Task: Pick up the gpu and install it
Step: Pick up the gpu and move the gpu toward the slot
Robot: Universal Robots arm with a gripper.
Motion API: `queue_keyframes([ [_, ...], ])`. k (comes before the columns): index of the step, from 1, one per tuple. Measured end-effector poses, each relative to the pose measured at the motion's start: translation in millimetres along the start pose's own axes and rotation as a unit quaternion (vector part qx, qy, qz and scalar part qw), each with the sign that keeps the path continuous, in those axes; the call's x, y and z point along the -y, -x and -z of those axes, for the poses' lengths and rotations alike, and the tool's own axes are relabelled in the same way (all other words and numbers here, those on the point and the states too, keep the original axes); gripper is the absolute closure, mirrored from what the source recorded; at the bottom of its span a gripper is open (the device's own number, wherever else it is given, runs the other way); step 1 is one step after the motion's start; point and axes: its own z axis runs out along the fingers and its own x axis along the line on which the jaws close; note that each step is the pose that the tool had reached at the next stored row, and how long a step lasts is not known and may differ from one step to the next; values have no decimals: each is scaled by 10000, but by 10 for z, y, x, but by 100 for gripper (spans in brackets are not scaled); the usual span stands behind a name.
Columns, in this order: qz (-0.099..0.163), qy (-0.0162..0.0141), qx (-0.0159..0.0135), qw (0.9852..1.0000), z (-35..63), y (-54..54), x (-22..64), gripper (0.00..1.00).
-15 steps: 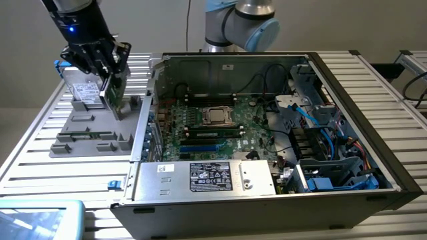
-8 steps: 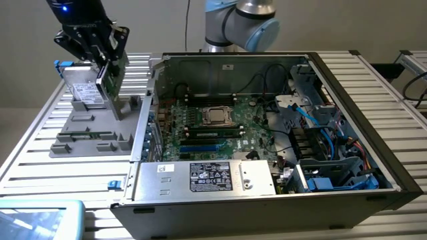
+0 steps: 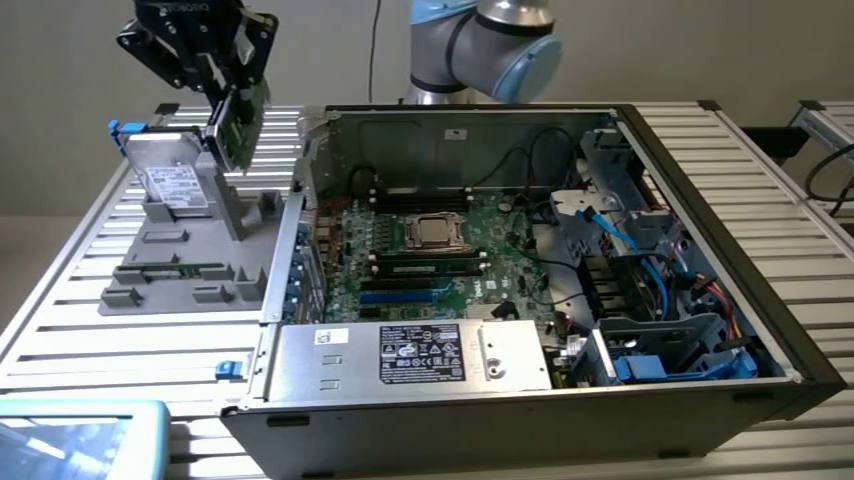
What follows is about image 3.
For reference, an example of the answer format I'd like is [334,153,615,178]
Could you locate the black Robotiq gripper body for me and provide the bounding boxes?
[132,0,245,57]

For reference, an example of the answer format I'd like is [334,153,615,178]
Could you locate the blue SATA wire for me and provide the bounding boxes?
[578,205,672,321]

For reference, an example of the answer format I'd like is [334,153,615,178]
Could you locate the thin black hanging cable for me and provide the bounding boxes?
[366,0,384,105]

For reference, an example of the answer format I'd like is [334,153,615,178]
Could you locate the CPU socket with CPU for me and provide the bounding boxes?
[396,213,472,253]

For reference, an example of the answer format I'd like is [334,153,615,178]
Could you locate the blue plastic drive bracket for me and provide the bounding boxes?
[611,349,762,386]

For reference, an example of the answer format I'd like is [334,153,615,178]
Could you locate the aluminium profile frame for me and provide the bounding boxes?
[789,99,854,164]

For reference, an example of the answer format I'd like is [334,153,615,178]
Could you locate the silver hard disk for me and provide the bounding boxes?
[121,131,216,220]

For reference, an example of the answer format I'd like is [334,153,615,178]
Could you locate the green graphics card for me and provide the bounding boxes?
[201,77,273,175]

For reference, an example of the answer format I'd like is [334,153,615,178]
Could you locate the black open PC case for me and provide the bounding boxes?
[217,102,850,480]

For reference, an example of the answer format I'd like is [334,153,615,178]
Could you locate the black installed RAM stick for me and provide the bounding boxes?
[370,252,487,278]

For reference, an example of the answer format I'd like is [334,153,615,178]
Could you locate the grey metal disk bay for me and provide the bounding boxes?
[550,127,675,256]

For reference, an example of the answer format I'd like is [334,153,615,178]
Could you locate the thick black cable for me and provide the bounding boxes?
[802,142,854,219]

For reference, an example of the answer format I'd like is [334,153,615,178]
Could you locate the blue disk carrier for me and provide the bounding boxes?
[105,119,147,162]

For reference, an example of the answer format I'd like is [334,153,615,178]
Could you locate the green motherboard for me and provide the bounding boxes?
[319,192,559,326]

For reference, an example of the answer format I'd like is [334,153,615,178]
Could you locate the silver power supply unit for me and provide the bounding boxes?
[264,319,555,403]

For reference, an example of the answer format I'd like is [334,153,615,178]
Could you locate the black expansion slot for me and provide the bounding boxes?
[359,277,446,294]

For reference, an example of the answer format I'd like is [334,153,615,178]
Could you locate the grey parts rack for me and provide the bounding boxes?
[96,149,299,318]

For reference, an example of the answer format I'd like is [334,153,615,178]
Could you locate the red yellow power wires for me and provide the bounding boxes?
[692,272,753,351]

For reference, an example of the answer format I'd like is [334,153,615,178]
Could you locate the green RAM stick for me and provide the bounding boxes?
[124,264,203,280]

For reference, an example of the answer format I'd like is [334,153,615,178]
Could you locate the blue expansion slot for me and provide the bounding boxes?
[359,290,443,307]

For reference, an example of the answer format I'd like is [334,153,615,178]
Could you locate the light blue plastic bin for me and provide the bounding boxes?
[0,399,172,480]

